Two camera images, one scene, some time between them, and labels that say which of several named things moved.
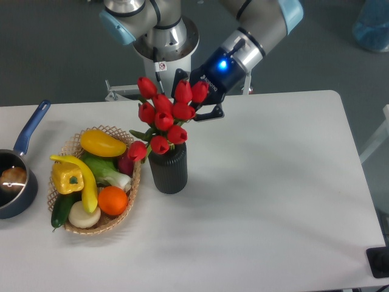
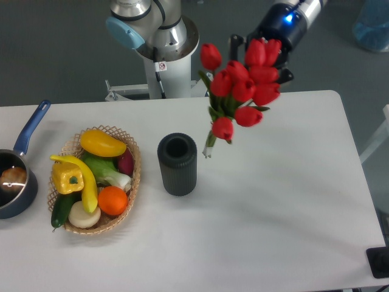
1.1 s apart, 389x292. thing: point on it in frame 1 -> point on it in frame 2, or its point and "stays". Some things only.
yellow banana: (89, 196) stays
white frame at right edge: (382, 137) stays
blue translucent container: (371, 27) stays
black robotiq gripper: (221, 72) -> (282, 22)
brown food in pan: (13, 179) stays
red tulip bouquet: (164, 117) -> (239, 91)
